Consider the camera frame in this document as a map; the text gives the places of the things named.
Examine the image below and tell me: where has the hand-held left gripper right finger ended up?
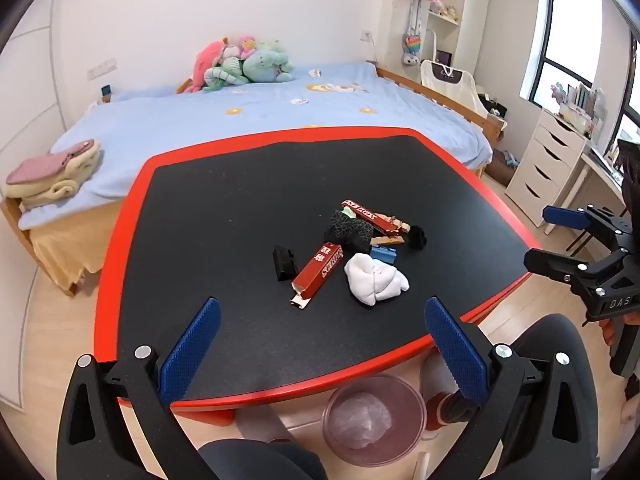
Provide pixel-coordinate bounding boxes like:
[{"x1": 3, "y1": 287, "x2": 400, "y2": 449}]
[{"x1": 424, "y1": 296, "x2": 601, "y2": 480}]

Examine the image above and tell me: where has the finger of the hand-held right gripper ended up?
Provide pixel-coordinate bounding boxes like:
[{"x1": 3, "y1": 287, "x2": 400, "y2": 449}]
[
  {"x1": 523, "y1": 248, "x2": 634, "y2": 288},
  {"x1": 542, "y1": 204, "x2": 636, "y2": 256}
]

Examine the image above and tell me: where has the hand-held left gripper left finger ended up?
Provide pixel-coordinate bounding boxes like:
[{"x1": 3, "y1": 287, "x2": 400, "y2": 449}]
[{"x1": 56, "y1": 297, "x2": 223, "y2": 480}]

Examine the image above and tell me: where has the red and white shoe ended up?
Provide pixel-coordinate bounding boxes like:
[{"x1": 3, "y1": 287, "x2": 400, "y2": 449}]
[{"x1": 425, "y1": 390, "x2": 473, "y2": 432}]

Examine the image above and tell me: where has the white desk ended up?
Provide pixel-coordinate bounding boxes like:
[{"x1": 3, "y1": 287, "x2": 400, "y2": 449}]
[{"x1": 544, "y1": 145, "x2": 628, "y2": 251}]

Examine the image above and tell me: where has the white drawer unit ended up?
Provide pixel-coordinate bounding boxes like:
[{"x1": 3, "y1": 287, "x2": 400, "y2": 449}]
[{"x1": 505, "y1": 109, "x2": 591, "y2": 230}]

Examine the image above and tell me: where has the clear pink waste bin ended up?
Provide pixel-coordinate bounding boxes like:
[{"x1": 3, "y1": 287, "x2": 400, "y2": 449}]
[{"x1": 322, "y1": 375, "x2": 428, "y2": 467}]

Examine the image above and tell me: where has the white crumpled sock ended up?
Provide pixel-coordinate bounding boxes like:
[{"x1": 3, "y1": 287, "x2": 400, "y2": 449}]
[{"x1": 344, "y1": 253, "x2": 411, "y2": 305}]

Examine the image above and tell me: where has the crumpled clear plastic bag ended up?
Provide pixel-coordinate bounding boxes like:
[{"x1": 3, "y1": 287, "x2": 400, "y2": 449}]
[{"x1": 334, "y1": 400, "x2": 393, "y2": 450}]

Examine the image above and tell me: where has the row of books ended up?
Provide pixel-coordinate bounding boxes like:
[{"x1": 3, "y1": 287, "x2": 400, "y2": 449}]
[{"x1": 559, "y1": 82, "x2": 608, "y2": 138}]

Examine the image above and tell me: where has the small black box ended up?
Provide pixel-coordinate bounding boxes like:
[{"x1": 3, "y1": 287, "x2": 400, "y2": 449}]
[{"x1": 272, "y1": 245, "x2": 299, "y2": 282}]

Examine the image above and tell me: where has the person's left leg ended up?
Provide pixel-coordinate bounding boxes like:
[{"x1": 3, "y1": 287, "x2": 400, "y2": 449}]
[{"x1": 197, "y1": 439, "x2": 328, "y2": 480}]

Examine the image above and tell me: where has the long red carton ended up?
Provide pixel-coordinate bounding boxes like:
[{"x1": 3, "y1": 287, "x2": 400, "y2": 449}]
[{"x1": 289, "y1": 242, "x2": 345, "y2": 309}]

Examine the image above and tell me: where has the red carton with brown end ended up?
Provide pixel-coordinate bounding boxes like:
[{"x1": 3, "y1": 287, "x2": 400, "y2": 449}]
[{"x1": 341, "y1": 199, "x2": 412, "y2": 235}]

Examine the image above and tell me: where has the black patterned sock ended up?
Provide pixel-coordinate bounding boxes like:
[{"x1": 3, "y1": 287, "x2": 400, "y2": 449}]
[{"x1": 323, "y1": 208, "x2": 375, "y2": 253}]

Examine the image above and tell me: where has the white chair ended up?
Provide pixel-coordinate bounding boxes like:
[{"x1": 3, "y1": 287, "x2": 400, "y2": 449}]
[{"x1": 419, "y1": 59, "x2": 487, "y2": 117}]

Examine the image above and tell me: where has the window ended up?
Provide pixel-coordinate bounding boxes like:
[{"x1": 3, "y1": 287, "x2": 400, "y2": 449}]
[{"x1": 520, "y1": 0, "x2": 640, "y2": 161}]

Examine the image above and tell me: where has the folded pink cream blanket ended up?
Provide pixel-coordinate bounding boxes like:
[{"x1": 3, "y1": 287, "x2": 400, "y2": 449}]
[{"x1": 5, "y1": 139, "x2": 103, "y2": 210}]

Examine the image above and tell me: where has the rainbow hanging bag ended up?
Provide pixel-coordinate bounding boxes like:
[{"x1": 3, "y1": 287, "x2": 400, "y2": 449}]
[{"x1": 401, "y1": 33, "x2": 425, "y2": 66}]

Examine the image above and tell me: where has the wooden bed with blue sheet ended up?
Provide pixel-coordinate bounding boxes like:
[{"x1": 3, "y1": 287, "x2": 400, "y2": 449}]
[{"x1": 0, "y1": 61, "x2": 507, "y2": 297}]

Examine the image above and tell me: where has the green striped plush toy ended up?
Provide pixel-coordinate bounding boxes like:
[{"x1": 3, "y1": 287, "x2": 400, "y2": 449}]
[{"x1": 202, "y1": 56, "x2": 250, "y2": 93}]

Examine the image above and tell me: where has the pink plush toy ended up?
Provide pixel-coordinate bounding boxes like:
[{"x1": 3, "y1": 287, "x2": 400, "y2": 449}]
[{"x1": 184, "y1": 37, "x2": 230, "y2": 93}]

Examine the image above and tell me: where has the teal plush toy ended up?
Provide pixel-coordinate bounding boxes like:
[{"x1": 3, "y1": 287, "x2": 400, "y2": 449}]
[{"x1": 243, "y1": 37, "x2": 296, "y2": 84}]

